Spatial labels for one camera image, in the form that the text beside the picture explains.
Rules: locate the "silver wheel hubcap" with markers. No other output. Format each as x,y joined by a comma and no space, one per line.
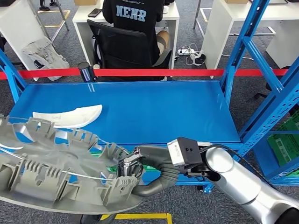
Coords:
69,201

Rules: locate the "white curved plastic part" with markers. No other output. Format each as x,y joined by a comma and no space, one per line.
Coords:
75,117

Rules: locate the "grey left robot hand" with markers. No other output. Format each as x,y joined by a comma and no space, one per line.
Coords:
100,219

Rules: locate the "brown cardboard box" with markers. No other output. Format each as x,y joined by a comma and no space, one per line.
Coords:
85,2

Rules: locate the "black and white charger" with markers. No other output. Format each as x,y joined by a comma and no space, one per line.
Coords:
199,59

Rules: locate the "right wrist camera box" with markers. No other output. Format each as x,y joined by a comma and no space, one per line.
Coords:
184,153

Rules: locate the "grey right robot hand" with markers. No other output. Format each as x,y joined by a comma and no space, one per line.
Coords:
154,154

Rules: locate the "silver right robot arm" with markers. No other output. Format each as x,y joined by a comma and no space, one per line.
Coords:
233,176

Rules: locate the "white table with metal legs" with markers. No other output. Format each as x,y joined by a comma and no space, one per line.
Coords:
16,28

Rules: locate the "black mesh office chair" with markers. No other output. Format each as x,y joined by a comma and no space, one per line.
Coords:
121,46

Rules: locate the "grey fabric bag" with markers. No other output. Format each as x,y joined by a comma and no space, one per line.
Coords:
44,55

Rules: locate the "red barrier belt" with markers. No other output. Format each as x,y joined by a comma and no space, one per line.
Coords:
163,72
41,74

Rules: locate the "white paper cup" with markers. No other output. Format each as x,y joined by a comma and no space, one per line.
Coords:
96,66

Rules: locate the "person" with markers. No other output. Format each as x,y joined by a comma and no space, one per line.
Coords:
44,7
133,21

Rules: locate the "black smartphone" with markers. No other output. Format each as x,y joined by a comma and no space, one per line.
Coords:
94,13

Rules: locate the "white power strip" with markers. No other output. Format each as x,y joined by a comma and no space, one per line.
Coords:
186,52

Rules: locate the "black-topped chrome barrier post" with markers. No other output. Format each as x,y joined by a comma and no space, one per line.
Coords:
85,73

